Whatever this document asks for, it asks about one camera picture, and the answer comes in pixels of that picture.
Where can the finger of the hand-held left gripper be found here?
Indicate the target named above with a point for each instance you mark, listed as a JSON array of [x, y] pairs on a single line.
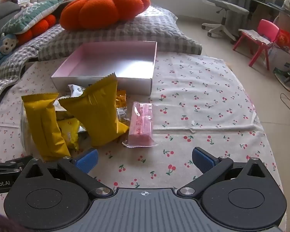
[[7, 165]]

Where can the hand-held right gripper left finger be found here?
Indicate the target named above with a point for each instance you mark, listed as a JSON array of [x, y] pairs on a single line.
[[87, 160]]

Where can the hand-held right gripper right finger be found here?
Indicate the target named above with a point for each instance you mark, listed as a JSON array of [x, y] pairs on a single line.
[[204, 160]]

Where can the yellow packet with blue print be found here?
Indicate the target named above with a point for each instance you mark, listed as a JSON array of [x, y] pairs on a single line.
[[69, 130]]

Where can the large yellow snack packet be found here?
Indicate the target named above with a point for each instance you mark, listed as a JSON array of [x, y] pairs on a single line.
[[99, 111], [46, 125]]

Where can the pink clear snack packet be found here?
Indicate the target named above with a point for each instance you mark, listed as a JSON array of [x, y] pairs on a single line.
[[141, 123]]

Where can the small orange snack packet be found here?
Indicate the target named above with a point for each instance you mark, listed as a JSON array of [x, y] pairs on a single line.
[[121, 99]]

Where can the white nut snack packet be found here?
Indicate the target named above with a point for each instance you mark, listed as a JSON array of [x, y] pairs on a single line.
[[75, 90]]

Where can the pink cardboard box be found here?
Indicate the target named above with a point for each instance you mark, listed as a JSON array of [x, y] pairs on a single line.
[[116, 62]]

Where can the clear plastic bag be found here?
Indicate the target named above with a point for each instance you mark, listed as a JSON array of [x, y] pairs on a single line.
[[26, 135]]

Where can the small white barcoded packet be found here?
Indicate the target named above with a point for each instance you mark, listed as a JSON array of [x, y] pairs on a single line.
[[122, 114]]

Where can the grey checked blanket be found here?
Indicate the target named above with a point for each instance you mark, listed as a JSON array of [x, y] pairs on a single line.
[[12, 60]]

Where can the black floor device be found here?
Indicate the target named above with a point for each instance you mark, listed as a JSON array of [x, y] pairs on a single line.
[[286, 77]]

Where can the monkey plush toy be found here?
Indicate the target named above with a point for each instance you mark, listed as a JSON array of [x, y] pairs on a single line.
[[6, 44]]

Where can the white paper bag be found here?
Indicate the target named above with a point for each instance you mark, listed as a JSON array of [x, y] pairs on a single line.
[[278, 58]]

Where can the newspaper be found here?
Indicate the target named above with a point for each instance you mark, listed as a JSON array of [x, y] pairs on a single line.
[[253, 35]]

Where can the grey checked pillow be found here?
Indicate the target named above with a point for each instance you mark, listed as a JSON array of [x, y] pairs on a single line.
[[140, 31]]

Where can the small orange segmented cushion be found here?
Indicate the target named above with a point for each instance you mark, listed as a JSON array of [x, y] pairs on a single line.
[[38, 27]]

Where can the red gift bag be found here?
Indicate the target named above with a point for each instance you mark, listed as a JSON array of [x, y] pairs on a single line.
[[285, 40]]

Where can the pink child chair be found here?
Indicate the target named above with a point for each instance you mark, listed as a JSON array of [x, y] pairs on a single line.
[[268, 27]]

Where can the orange pumpkin cushion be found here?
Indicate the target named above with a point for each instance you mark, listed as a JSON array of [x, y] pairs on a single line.
[[99, 12]]

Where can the teal snowflake pillow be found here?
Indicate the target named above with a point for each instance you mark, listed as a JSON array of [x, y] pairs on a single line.
[[29, 17]]

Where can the dark grey cushion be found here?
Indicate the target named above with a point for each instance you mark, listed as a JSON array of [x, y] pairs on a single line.
[[2, 12]]

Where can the grey office chair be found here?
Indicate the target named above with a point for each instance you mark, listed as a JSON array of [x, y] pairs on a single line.
[[232, 7]]

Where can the dark wooden desk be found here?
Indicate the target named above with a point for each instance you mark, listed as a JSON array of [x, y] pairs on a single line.
[[261, 12]]

